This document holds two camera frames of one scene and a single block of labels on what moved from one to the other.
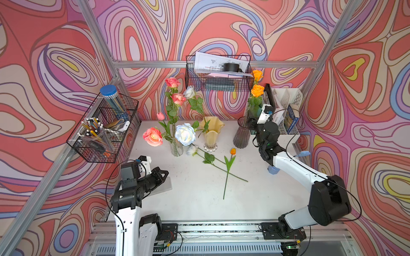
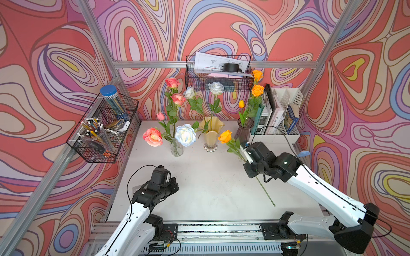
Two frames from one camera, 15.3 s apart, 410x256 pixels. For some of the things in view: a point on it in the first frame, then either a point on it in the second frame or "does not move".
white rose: [192, 150] to [215, 88]
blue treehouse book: [291, 119] does not move
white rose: [185, 134] does not move
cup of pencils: [93, 133] does not move
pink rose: [173, 83] does not move
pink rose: [177, 99] does not move
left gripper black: [158, 179] to [174, 184]
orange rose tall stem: [258, 75] does not move
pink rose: [153, 136] does not move
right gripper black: [252, 121] to [251, 173]
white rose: [195, 103] does not move
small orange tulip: [228, 165] to [243, 115]
